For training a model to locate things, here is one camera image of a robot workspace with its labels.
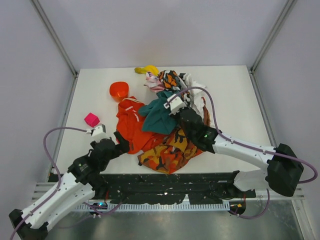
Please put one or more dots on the white cloth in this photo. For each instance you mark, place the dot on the white cloth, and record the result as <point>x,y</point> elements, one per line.
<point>194,97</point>

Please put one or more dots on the right aluminium frame post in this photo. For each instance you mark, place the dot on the right aluminium frame post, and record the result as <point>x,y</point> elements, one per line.
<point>272,35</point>

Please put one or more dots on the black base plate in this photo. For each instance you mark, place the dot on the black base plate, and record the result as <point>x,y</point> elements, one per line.
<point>163,189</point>

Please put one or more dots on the grey slotted cable duct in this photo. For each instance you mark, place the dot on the grey slotted cable duct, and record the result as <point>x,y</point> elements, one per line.
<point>185,206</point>

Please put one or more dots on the left aluminium frame post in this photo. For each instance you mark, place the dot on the left aluminium frame post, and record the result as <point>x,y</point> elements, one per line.
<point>54,36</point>

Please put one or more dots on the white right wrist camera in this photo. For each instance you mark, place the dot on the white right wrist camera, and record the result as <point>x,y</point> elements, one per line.
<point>174,103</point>

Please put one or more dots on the teal cloth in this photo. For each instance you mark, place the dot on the teal cloth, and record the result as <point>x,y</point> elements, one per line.
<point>157,117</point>

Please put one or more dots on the black orange patterned cloth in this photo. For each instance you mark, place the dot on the black orange patterned cloth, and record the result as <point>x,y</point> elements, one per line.
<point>171,81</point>

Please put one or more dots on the pink patterned cloth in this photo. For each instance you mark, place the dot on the pink patterned cloth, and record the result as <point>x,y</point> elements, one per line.
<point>153,83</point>

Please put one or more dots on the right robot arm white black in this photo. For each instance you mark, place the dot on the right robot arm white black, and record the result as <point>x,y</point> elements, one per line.
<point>277,168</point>

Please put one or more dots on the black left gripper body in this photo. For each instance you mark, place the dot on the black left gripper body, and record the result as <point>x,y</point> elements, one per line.
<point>116,145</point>

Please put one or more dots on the orange plastic bowl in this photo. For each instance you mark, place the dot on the orange plastic bowl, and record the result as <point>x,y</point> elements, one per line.
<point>119,90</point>

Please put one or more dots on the aluminium frame post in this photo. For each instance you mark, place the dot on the aluminium frame post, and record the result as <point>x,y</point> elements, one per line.
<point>54,36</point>
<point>272,35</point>

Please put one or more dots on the pink cube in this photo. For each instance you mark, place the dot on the pink cube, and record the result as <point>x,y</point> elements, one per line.
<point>92,120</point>

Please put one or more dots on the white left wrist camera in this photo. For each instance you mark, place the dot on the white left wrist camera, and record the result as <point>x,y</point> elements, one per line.
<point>98,132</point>

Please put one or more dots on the yellow banana bunch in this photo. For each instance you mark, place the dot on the yellow banana bunch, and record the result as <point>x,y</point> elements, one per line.
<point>147,69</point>

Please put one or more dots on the orange brown camouflage cloth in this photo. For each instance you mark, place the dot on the orange brown camouflage cloth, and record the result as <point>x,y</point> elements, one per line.
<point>172,154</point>

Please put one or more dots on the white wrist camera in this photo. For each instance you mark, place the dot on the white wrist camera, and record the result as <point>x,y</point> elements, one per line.
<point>98,132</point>
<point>174,103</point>

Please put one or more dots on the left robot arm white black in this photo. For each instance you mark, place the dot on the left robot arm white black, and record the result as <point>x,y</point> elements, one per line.
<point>80,183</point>

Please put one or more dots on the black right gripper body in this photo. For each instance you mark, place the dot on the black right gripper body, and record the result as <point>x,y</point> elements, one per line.
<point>186,115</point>

